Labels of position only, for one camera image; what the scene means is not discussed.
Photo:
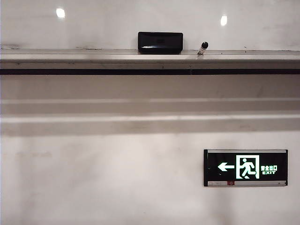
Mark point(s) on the white whiteboard marker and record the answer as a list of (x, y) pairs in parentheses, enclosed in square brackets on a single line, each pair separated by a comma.
[(202, 49)]

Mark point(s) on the black whiteboard eraser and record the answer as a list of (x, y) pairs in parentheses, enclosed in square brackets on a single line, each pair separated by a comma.
[(160, 41)]

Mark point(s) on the aluminium whiteboard tray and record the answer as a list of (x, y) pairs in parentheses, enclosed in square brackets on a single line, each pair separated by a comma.
[(93, 61)]

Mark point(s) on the white whiteboard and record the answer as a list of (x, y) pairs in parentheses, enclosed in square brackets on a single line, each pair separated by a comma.
[(105, 25)]

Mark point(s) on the black green exit sign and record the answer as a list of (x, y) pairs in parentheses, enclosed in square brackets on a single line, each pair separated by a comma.
[(246, 167)]

